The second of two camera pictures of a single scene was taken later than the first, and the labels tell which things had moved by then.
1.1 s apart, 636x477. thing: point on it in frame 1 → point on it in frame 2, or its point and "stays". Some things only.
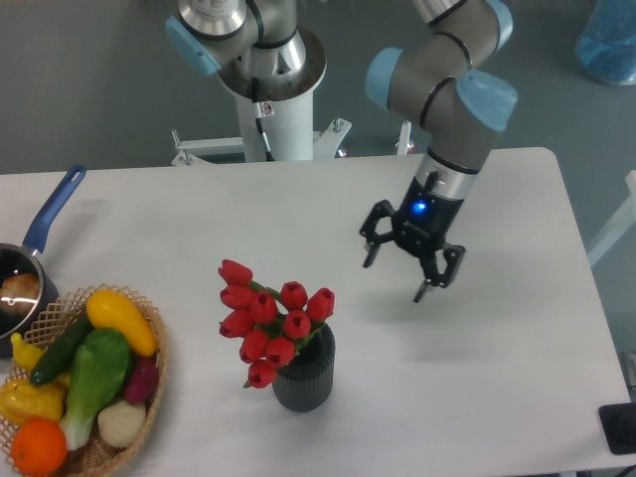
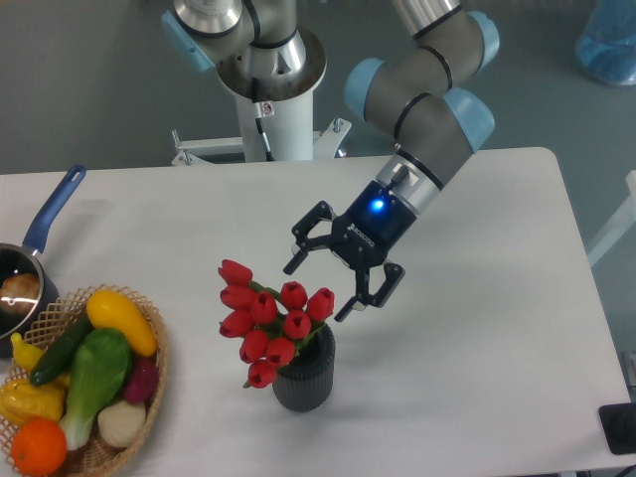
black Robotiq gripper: (421, 224) → (362, 238)
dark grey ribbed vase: (306, 383) stays
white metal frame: (624, 224) stays
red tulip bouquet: (273, 329) stays
